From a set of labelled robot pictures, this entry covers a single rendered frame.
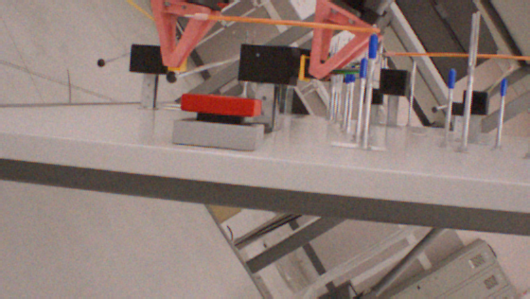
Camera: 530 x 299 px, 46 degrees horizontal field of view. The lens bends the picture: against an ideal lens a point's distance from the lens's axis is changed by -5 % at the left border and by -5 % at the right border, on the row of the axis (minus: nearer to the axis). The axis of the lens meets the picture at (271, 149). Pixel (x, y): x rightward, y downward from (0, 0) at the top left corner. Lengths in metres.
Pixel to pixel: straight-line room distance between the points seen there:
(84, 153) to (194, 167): 0.07
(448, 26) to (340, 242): 6.60
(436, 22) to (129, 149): 1.39
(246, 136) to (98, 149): 0.10
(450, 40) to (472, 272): 6.18
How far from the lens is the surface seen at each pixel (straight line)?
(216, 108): 0.43
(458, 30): 1.75
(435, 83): 1.65
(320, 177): 0.39
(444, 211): 0.55
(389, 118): 1.24
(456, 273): 7.77
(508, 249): 8.36
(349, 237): 8.19
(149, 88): 1.02
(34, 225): 0.82
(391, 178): 0.40
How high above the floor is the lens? 1.17
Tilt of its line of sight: 6 degrees down
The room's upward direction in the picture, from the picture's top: 58 degrees clockwise
